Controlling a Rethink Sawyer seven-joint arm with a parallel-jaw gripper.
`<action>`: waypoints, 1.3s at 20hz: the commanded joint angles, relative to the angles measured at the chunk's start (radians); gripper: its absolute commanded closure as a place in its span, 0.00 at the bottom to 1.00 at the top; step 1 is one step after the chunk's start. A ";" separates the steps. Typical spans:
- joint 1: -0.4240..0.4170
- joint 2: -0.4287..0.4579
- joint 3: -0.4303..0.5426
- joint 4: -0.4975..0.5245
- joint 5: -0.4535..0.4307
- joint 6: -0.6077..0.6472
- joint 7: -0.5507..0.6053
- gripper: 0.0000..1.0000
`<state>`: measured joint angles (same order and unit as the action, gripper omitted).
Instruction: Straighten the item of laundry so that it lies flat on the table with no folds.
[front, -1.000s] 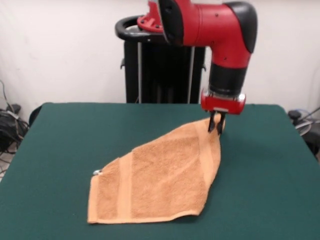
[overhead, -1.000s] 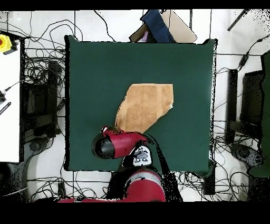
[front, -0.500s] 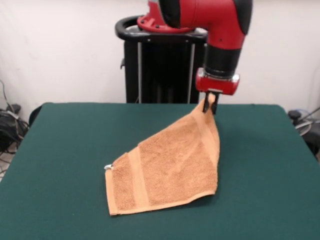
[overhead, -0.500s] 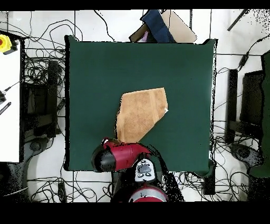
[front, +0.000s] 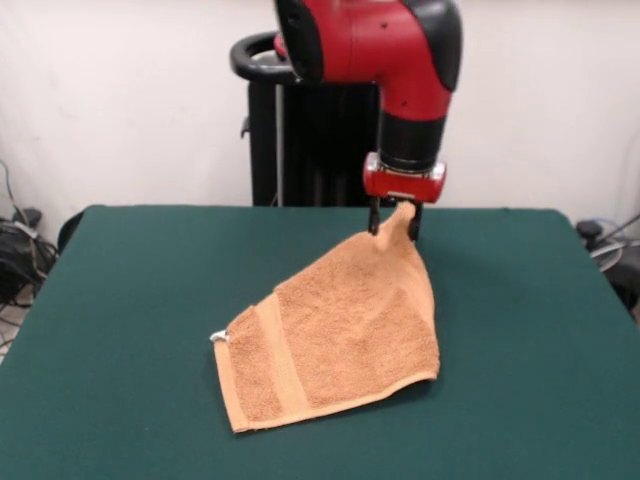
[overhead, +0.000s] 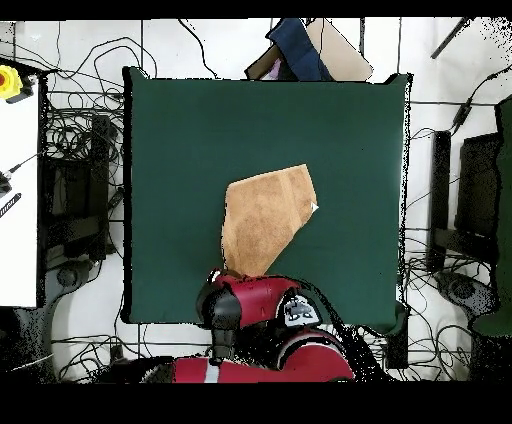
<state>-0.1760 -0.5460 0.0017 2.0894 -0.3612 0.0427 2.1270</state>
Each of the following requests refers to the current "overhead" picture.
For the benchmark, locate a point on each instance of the brown cardboard box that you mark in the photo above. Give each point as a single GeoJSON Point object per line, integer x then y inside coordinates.
{"type": "Point", "coordinates": [344, 56]}

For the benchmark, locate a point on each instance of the yellow emergency stop button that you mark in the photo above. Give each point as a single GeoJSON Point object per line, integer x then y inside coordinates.
{"type": "Point", "coordinates": [7, 82]}

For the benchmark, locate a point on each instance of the tan terry towel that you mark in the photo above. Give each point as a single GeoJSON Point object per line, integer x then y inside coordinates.
{"type": "Point", "coordinates": [260, 220]}

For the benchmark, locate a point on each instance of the navy blue garment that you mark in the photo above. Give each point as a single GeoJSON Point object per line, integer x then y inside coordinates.
{"type": "Point", "coordinates": [298, 48]}

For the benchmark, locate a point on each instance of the small black device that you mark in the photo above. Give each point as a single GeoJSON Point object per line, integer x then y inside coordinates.
{"type": "Point", "coordinates": [4, 186]}

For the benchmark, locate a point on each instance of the black ribbed strip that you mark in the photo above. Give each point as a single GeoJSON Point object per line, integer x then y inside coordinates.
{"type": "Point", "coordinates": [10, 204]}

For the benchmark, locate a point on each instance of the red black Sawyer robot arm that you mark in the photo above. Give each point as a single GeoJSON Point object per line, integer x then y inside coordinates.
{"type": "Point", "coordinates": [260, 296]}

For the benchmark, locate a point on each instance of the dark green tablecloth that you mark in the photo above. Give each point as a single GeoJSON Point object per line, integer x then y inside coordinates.
{"type": "Point", "coordinates": [180, 140]}

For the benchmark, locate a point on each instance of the lilac cloth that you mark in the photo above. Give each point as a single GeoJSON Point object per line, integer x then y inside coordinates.
{"type": "Point", "coordinates": [274, 72]}

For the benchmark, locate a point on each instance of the black frame stand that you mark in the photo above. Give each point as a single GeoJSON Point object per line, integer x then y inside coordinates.
{"type": "Point", "coordinates": [440, 180]}
{"type": "Point", "coordinates": [100, 160]}

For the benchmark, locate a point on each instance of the black rod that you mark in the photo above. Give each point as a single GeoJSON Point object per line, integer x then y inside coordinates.
{"type": "Point", "coordinates": [448, 42]}

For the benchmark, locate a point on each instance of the black table leg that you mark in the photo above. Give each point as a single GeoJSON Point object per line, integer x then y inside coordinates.
{"type": "Point", "coordinates": [396, 352]}

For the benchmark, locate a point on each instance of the white desk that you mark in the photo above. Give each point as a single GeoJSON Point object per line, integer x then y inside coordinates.
{"type": "Point", "coordinates": [18, 248]}

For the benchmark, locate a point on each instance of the black power adapter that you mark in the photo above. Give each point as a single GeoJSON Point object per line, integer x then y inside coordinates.
{"type": "Point", "coordinates": [460, 114]}

